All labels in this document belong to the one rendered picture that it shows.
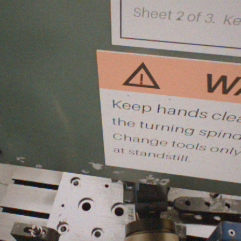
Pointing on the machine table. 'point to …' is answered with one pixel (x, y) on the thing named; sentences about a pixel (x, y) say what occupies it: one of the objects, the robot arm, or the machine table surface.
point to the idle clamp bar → (233, 210)
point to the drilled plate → (115, 192)
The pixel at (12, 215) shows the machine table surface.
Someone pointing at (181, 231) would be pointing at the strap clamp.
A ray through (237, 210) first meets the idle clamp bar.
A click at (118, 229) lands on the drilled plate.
